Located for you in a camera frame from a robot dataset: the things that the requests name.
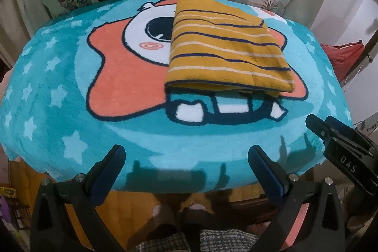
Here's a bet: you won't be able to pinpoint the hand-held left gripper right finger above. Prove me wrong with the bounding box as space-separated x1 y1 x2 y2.
247 145 347 252

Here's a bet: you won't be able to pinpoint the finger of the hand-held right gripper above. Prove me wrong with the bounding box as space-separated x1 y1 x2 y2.
325 115 373 150
305 114 335 142

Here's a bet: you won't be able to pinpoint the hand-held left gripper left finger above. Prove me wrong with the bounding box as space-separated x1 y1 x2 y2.
30 144 126 252

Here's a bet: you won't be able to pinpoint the yellow striped knit sweater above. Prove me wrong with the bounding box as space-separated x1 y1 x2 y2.
165 0 296 98

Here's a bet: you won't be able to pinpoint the white power strip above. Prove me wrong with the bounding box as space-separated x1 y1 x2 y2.
359 118 378 133

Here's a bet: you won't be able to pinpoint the person's foot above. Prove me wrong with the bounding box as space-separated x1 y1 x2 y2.
189 201 215 216
152 203 178 219

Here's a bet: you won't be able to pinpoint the red cloth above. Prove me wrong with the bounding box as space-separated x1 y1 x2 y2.
320 40 371 84

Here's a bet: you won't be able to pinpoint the black stand pole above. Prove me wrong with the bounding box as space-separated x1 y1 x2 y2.
359 0 378 64

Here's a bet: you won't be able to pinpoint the person's grey checkered pants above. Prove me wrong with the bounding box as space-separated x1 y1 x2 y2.
135 228 255 252

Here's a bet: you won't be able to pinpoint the teal cartoon printed mat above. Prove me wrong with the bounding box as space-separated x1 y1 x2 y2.
0 0 354 194

